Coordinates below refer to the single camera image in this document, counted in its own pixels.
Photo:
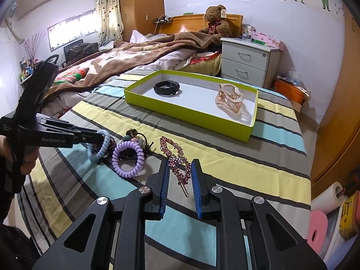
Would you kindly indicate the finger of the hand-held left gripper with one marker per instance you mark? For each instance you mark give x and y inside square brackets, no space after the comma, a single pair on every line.
[92,138]
[64,124]

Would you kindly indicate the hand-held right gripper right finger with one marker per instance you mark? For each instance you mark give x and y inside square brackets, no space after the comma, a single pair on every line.
[197,191]

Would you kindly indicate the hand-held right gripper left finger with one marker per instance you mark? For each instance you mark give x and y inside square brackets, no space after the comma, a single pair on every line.
[164,191]

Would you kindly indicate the dark multicolour scrunchie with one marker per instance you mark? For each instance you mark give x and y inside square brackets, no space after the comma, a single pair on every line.
[112,143]

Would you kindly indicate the pink rhinestone hair clip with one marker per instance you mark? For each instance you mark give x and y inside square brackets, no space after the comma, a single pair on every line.
[171,157]

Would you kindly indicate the green cardboard box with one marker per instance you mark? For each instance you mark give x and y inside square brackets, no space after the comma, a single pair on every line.
[182,112]

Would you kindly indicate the person's left forearm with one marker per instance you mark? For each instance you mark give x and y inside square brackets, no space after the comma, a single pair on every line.
[12,230]

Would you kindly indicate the person's left hand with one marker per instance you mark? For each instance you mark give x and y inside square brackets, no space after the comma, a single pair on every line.
[25,161]

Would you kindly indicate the red green striped cloth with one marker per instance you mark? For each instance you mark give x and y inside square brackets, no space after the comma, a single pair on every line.
[73,76]

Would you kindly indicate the purple decorative branches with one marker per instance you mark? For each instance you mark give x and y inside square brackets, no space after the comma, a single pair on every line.
[33,47]

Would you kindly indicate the black chair with clothes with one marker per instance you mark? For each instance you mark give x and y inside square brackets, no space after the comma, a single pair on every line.
[81,52]

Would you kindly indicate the window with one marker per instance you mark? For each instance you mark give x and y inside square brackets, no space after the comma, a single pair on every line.
[70,28]

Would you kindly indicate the brown blanket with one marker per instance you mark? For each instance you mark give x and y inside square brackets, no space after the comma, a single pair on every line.
[126,59]

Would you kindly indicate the black wristband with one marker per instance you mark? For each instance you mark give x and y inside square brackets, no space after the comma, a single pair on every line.
[168,91]

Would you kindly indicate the pink translucent claw clip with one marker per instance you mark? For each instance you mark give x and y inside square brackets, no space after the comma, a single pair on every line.
[227,101]

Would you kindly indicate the white pillow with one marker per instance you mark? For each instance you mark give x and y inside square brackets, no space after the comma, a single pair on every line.
[137,36]

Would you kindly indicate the patterned curtain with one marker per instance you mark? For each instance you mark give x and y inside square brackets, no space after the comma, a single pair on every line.
[108,11]

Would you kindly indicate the pink foam piece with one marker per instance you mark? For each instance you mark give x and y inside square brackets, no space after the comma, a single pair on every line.
[317,219]

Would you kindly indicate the yellow mattress cover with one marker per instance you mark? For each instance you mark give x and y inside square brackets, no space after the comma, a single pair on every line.
[205,66]

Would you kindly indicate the white paper roll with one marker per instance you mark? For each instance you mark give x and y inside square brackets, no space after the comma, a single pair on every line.
[326,199]

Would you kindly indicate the red patterned cloth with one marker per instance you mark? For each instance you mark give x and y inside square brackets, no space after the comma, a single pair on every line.
[198,59]

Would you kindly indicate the orange box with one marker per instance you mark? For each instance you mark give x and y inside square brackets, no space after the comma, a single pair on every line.
[289,94]

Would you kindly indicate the black shelf with chargers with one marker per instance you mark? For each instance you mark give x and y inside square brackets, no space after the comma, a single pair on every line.
[163,20]

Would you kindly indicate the grey nightstand with drawers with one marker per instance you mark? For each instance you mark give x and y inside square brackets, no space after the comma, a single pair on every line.
[247,59]

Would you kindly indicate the wooden wardrobe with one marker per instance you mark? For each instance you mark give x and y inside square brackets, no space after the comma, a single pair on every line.
[143,5]

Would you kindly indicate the translucent plastic storage bin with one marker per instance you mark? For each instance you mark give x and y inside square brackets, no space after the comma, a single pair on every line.
[334,230]

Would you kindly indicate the wooden headboard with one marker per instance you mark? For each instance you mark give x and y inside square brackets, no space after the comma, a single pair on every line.
[182,22]

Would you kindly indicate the pile of plastic bags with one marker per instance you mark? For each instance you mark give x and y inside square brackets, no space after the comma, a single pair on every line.
[292,78]

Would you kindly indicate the yellow toy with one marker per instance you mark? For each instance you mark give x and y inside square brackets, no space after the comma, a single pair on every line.
[348,219]

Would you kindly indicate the wooden door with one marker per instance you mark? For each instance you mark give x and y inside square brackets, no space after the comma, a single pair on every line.
[337,118]

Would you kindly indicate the cluster of small bottles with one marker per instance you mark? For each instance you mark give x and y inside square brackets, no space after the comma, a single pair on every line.
[247,33]

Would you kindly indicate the pink floral box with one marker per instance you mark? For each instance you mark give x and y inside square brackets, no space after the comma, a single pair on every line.
[270,40]

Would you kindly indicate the brown teddy bear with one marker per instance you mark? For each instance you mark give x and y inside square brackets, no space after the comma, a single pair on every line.
[215,14]

